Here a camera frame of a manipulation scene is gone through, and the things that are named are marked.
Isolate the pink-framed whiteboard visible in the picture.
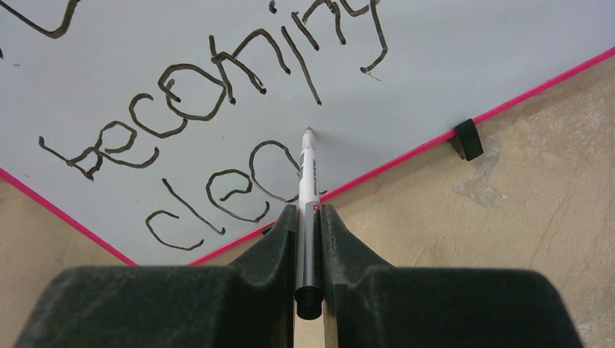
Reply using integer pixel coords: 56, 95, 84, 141
1, 1, 614, 265

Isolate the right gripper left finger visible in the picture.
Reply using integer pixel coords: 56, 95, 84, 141
15, 204, 297, 347

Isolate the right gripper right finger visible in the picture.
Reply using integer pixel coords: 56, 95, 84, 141
321, 204, 582, 347

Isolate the black and white marker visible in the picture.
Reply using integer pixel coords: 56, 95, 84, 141
294, 128, 324, 320

